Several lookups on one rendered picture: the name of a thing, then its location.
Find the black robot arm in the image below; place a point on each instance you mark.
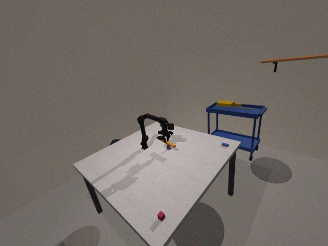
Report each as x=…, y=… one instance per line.
x=164, y=124

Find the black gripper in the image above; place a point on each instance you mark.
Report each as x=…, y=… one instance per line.
x=165, y=133

